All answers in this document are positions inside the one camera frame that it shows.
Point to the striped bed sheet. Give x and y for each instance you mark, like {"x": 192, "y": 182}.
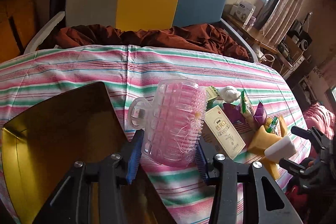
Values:
{"x": 129, "y": 72}

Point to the white bed frame rail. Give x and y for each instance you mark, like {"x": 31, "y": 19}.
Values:
{"x": 44, "y": 32}

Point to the white appliance box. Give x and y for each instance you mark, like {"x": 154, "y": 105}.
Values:
{"x": 243, "y": 11}

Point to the wooden side desk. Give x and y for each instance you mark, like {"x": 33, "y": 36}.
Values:
{"x": 251, "y": 34}

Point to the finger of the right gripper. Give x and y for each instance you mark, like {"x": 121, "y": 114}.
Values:
{"x": 292, "y": 167}
{"x": 309, "y": 134}

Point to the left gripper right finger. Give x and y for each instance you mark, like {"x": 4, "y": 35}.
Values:
{"x": 263, "y": 200}

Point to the green snack packet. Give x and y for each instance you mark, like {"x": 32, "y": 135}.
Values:
{"x": 272, "y": 126}
{"x": 246, "y": 107}

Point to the beige medicine box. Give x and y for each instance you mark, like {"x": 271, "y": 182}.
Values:
{"x": 220, "y": 132}

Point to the pink transparent hair roller clip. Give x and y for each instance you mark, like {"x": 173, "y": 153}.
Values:
{"x": 172, "y": 122}

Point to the green medicine box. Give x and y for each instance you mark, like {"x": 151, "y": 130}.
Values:
{"x": 211, "y": 93}

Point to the wooden wardrobe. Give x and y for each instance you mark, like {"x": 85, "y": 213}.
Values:
{"x": 19, "y": 24}

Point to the white plastic bundle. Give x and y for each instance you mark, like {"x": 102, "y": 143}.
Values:
{"x": 229, "y": 94}

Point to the gold lined storage box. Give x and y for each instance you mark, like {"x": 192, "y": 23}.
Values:
{"x": 41, "y": 145}

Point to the yellow sponge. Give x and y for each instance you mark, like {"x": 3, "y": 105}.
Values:
{"x": 260, "y": 142}

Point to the purple wrapper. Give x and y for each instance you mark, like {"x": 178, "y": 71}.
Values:
{"x": 233, "y": 113}

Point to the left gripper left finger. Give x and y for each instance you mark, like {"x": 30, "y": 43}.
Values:
{"x": 70, "y": 201}

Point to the white sponge block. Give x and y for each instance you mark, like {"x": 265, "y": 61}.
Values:
{"x": 282, "y": 149}

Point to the rust brown blanket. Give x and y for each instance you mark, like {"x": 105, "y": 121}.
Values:
{"x": 199, "y": 37}

